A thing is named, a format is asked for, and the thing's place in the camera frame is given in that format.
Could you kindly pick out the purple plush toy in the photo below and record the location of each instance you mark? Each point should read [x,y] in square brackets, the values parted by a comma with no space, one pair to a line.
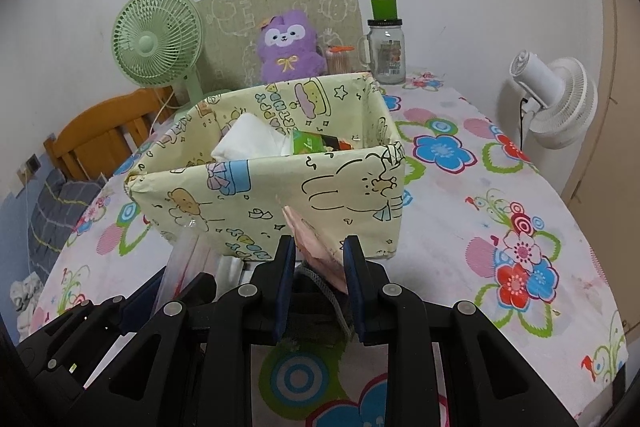
[287,62]

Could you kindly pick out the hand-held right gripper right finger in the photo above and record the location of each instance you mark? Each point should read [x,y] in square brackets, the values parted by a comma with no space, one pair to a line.
[356,292]

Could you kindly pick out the green desk fan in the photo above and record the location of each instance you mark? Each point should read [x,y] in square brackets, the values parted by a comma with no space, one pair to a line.
[150,42]

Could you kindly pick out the glass jar with green lid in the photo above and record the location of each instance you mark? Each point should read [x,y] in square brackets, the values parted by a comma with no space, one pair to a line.
[387,57]

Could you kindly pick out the green tissue packet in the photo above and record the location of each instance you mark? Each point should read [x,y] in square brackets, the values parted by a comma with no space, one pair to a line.
[307,144]

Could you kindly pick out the toothpick jar with orange lid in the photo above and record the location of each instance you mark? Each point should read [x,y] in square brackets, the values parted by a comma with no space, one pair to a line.
[340,62]

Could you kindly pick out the pink packet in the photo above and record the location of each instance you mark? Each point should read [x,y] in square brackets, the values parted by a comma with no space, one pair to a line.
[312,242]

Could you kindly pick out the yellow cartoon print box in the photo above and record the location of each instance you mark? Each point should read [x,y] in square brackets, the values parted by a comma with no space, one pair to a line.
[325,187]

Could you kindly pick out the wooden chair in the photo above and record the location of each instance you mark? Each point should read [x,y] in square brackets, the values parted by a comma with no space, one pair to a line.
[95,132]

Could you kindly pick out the beige door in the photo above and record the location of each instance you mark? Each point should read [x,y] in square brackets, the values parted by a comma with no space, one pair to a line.
[615,132]

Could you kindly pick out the black and white patterned cloth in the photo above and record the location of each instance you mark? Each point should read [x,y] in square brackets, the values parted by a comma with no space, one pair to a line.
[25,302]

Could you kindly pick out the grey sock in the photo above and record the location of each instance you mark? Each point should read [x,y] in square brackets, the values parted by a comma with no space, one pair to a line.
[325,294]

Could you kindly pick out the white standing fan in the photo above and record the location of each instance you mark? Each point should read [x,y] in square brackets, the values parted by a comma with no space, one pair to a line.
[565,102]

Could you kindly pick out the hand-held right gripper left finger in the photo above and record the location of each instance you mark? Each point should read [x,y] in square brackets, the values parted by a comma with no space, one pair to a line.
[285,292]

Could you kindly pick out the white soft cloth pack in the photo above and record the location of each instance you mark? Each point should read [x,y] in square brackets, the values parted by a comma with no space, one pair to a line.
[250,137]

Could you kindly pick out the grey plaid blanket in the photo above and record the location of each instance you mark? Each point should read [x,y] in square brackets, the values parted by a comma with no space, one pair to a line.
[55,212]

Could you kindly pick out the floral tablecloth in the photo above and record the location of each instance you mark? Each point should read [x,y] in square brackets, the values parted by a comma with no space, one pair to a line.
[450,217]

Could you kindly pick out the wall socket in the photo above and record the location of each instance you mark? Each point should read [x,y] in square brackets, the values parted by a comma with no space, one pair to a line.
[33,164]

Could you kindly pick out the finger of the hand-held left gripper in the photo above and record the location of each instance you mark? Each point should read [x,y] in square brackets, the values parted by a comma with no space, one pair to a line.
[200,288]
[142,302]

